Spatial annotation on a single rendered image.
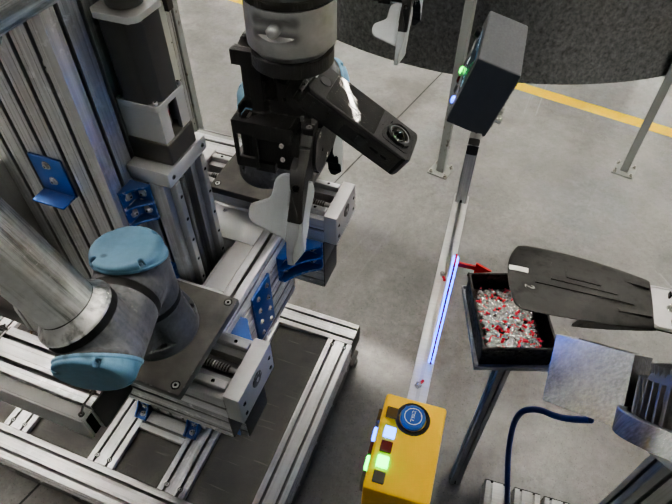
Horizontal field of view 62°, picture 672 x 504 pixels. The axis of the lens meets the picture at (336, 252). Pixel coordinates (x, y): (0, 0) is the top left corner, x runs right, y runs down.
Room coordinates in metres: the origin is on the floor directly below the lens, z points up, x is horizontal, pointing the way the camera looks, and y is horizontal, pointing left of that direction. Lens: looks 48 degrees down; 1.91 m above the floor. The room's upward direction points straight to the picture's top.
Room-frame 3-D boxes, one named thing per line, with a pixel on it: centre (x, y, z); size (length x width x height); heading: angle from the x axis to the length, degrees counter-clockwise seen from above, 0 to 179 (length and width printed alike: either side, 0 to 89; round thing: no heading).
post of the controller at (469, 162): (1.14, -0.35, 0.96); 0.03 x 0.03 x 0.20; 73
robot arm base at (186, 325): (0.60, 0.33, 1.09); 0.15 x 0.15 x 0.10
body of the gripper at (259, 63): (0.45, 0.04, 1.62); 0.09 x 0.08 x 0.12; 73
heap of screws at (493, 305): (0.76, -0.40, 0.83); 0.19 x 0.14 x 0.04; 179
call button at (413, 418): (0.40, -0.12, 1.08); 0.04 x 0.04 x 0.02
